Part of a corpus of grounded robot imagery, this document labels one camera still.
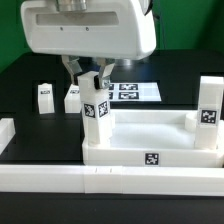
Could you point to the white front fence bar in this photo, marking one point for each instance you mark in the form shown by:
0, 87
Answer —
112, 180

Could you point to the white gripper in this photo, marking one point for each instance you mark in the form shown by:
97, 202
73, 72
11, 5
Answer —
117, 29

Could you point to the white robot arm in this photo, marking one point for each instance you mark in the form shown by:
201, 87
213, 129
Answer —
146, 5

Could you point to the white marker base plate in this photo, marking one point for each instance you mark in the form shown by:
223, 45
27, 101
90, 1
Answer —
127, 92

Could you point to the white desk top tray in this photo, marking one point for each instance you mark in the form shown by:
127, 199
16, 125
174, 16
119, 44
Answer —
154, 138

